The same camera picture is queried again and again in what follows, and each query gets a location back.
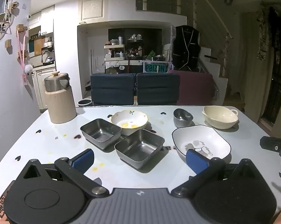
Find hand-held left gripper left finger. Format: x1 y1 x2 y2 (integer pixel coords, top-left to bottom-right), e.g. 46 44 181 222
14 148 109 198

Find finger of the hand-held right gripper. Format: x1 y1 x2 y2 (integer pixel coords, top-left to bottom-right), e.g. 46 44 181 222
260 136 281 166

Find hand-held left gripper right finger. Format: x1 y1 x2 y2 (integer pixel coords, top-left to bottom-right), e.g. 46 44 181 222
171 149 269 198

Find small round steel bowl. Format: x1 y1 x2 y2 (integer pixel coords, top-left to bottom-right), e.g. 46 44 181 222
173 108 194 128

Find white floral bowl yellow rim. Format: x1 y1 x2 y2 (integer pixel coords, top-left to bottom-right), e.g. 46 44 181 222
111 110 149 136

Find steel rectangular container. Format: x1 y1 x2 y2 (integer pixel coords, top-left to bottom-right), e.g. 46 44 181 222
80 119 122 150
114 129 165 170

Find beige cylindrical bin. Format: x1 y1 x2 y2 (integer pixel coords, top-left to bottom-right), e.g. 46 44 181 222
44 71 77 124

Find maroon chair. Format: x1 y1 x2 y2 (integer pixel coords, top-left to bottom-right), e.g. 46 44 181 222
167 70 213 106

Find dark blue chair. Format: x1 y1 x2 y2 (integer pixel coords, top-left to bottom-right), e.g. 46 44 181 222
136 73 180 105
90 73 135 106

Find white kitchen base cabinets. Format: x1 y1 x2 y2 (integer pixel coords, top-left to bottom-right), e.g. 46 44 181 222
33 67 57 110

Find white staircase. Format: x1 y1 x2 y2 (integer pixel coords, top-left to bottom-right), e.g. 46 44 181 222
198 47 229 106

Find floral curtain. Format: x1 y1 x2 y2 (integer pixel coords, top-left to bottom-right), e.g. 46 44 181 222
256 5 275 61

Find white storage rack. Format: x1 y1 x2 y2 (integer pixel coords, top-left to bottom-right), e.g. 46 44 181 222
104 44 126 61

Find black vest white trim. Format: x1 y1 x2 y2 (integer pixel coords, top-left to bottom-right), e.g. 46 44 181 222
172 25 201 71

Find black shelving unit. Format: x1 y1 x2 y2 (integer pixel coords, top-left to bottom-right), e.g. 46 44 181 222
108 28 163 74

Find white upper cabinet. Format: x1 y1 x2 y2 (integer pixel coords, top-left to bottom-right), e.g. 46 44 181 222
79 0 109 24

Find cream bowl with handles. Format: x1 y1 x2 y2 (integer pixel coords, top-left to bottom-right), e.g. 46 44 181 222
202 106 239 130

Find pink lanyard with pompom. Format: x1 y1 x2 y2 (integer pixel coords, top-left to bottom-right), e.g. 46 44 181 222
16 27 34 85

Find wall photo collage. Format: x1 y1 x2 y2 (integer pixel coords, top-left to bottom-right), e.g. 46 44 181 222
0 0 21 42

